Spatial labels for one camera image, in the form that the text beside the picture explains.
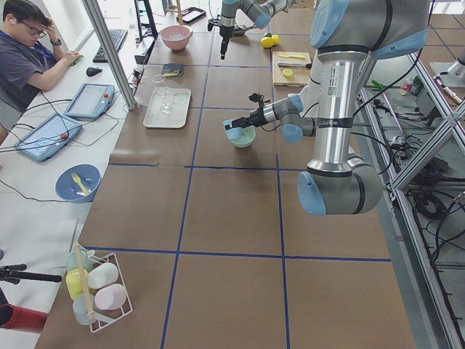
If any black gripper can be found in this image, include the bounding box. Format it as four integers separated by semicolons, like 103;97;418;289
232;93;267;127

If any mint green bowl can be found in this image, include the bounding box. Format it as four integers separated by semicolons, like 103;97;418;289
230;127;256;148

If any light blue plastic cup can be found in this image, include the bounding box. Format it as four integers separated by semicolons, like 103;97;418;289
223;119;242;141

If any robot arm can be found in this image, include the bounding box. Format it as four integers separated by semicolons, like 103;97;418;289
224;1;430;215
207;0;295;60

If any pink bowl of ice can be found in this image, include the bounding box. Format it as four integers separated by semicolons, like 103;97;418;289
160;25;193;51

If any blue bowl with fork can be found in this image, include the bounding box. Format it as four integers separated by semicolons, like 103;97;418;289
55;164;101;204

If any half lemon slice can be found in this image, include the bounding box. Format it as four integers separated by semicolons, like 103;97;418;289
282;68;294;79

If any wooden cutting board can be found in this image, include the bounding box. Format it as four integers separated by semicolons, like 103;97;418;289
272;52;312;87

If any steel cylinder muddler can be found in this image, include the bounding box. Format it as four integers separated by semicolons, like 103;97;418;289
278;62;312;69

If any yellow plastic knife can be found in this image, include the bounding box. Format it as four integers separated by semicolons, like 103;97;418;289
278;54;307;60

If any yellow lemon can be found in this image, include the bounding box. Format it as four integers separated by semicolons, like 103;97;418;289
271;34;280;46
260;36;275;49

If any cream bear tray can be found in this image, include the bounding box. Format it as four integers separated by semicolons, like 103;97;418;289
142;87;191;129

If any clear wine glass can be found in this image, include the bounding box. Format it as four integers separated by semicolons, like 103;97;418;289
152;73;172;114

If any grey folded cloth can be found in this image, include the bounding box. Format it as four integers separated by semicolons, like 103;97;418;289
161;63;184;77

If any black keyboard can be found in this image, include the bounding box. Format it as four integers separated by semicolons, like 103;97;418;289
92;28;129;64

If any blue teach pendant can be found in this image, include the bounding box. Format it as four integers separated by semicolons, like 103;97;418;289
14;113;82;162
64;83;115;120

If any black computer mouse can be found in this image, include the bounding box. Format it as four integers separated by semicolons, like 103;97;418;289
86;67;102;77

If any seated person grey shirt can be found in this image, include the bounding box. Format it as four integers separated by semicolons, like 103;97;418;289
0;0;81;146

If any aluminium frame post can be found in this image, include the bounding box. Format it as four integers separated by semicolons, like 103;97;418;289
83;0;137;111

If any white wire cup rack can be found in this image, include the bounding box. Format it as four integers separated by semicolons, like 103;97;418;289
65;244;133;333

